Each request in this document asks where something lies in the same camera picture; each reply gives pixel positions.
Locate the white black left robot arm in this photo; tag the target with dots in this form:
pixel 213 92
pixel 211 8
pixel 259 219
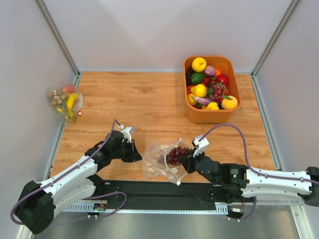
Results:
pixel 40 202

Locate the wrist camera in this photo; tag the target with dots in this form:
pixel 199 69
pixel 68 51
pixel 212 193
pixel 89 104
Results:
pixel 127 132
pixel 200 144

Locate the red fake apple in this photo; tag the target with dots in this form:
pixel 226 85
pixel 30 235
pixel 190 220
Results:
pixel 222 79

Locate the dark purple fake grapes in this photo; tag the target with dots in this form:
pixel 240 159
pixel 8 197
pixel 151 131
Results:
pixel 172 158

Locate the brown fake longan bunch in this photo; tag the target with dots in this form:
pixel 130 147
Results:
pixel 57 98

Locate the red fake peach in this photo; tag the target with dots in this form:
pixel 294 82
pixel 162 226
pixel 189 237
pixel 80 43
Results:
pixel 69 89

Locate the yellow fake banana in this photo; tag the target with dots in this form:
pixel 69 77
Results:
pixel 70 102

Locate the orange yellow fake peach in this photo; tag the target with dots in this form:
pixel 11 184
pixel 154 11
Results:
pixel 229 102

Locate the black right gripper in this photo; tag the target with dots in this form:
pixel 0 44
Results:
pixel 192 162

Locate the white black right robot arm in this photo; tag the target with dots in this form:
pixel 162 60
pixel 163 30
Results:
pixel 232 182

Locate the purple fake onion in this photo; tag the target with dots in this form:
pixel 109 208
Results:
pixel 209 71

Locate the clear bag with banana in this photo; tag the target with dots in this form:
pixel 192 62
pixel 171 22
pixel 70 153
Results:
pixel 62 113

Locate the purple fake eggplant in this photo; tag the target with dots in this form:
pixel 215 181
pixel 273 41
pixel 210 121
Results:
pixel 205 101

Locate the aluminium frame post right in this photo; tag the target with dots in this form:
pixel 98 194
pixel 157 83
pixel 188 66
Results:
pixel 276 35

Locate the small yellow fake lemon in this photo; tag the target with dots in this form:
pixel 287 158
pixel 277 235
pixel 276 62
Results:
pixel 212 106

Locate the red purple fake grapes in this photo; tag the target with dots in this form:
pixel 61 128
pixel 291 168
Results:
pixel 219 90

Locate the yellow fake lemon large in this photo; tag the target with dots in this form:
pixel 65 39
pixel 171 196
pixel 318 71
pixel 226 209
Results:
pixel 200 90

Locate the orange plastic bin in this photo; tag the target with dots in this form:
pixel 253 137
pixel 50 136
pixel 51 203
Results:
pixel 195 111

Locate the aluminium frame post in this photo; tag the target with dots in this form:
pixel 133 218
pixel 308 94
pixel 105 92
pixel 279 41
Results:
pixel 57 36
pixel 276 35

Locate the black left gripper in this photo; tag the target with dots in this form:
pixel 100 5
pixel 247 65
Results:
pixel 132 151

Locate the clear polka dot zip bag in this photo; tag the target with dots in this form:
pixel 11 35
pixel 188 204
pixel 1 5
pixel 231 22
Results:
pixel 154 162

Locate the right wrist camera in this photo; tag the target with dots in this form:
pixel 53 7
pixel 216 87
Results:
pixel 200 144

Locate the aluminium frame post left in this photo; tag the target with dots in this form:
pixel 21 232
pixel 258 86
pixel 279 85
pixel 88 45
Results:
pixel 57 36

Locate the yellow fake apple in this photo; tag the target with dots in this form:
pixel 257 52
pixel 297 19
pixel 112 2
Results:
pixel 199 64

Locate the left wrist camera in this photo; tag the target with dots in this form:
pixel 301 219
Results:
pixel 127 132

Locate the green fake lime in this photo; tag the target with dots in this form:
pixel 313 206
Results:
pixel 197 78

